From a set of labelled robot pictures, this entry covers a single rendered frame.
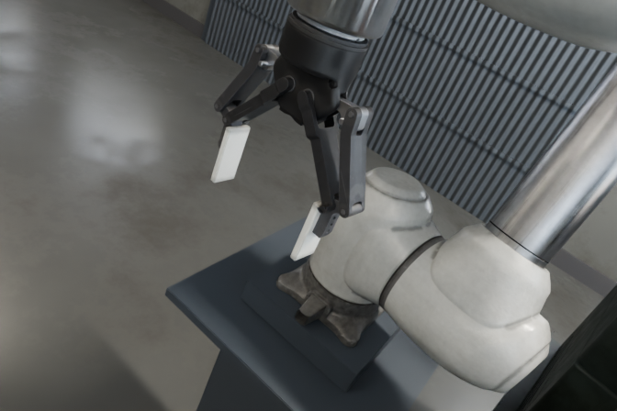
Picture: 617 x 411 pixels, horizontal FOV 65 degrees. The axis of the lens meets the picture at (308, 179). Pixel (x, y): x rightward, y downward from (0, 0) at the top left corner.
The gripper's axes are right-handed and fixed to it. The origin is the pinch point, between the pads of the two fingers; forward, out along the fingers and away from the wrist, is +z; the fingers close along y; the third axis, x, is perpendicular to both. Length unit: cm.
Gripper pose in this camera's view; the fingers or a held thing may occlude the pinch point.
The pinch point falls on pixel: (263, 206)
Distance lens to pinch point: 52.1
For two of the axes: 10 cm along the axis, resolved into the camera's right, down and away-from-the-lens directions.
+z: -3.4, 8.1, 4.8
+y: -6.8, -5.6, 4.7
